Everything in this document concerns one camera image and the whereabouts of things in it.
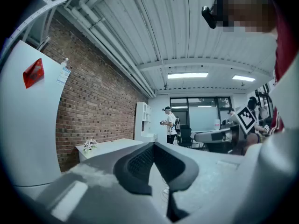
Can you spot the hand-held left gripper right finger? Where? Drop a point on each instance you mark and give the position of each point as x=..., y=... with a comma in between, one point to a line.
x=177, y=169

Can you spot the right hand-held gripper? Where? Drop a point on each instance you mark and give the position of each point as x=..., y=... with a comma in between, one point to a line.
x=245, y=120

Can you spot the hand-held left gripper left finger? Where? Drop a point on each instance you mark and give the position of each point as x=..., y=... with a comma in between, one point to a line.
x=135, y=169

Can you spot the person's right forearm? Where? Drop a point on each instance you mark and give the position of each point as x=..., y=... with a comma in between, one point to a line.
x=253, y=143

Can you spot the black office chair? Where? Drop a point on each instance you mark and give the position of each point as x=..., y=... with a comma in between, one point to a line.
x=185, y=135

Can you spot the dark framed window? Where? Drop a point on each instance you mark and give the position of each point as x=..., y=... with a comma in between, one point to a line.
x=201, y=113

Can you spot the white desk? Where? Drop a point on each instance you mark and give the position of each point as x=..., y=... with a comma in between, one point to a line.
x=109, y=146

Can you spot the white shelf cabinet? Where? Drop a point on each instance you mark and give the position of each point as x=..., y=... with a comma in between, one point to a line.
x=142, y=122

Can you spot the pink and white flowers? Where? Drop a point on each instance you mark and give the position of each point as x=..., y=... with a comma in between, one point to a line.
x=90, y=144

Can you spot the ceiling light panel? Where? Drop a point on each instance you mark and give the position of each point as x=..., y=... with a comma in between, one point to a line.
x=187, y=75
x=243, y=78

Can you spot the white refrigerator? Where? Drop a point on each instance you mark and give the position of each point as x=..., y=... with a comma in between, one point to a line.
x=30, y=129

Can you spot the white and blue label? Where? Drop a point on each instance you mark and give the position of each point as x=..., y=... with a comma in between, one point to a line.
x=63, y=76

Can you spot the small white bottle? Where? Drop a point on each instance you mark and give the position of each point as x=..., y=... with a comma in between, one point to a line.
x=65, y=62

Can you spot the person's head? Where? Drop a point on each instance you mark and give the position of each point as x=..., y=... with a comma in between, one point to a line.
x=247, y=10

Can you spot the white ceiling pipes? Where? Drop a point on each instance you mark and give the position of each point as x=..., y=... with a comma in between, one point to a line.
x=109, y=38

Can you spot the black head camera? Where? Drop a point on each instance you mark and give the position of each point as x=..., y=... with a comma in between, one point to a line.
x=209, y=16

